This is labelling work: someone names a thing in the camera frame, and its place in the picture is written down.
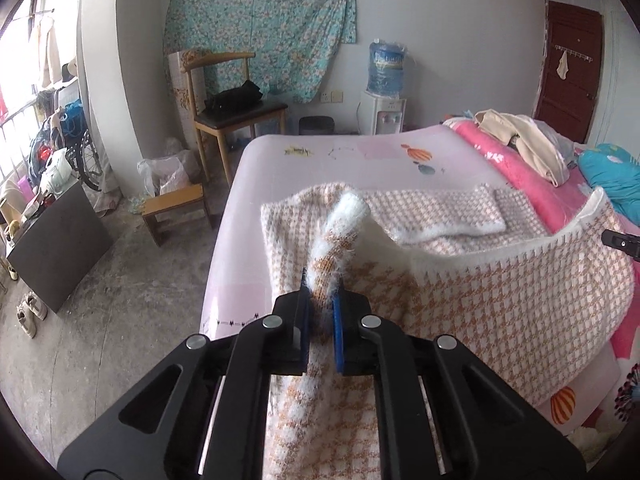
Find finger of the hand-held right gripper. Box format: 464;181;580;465
601;228;640;262

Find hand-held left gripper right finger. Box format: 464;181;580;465
331;296;587;480

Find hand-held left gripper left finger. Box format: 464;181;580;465
57;269;311;480

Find beige white houndstooth sweater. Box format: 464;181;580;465
260;182;639;480

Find beige clothes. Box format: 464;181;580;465
472;109;572;187

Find teal pillow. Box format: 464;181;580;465
577;142;640;227

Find clear plastic bag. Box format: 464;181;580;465
540;122;579;172

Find pink floral blanket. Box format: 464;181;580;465
442;117;640;362

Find dark red door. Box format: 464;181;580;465
532;0;604;144

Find pink bed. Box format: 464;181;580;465
200;124;640;442

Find small wooden stool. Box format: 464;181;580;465
140;183;214;247

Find door hook rack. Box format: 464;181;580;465
552;43;594;61

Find black trash bin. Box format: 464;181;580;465
298;115;335;136

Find white plastic bag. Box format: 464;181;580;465
137;137;201;196

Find wooden chair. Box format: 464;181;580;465
179;51;289;189

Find white water dispenser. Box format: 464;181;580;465
358;90;407;136

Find black bag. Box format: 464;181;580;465
203;79;265;115

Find dark wooden board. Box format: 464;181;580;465
5;179;115;314

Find beige shoe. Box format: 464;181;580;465
15;307;39;340
24;293;49;321

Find wheelchair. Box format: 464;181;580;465
29;99;104;194

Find hanging beige garment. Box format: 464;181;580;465
27;14;59;89

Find teal floral wall cloth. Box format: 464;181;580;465
163;0;359;105

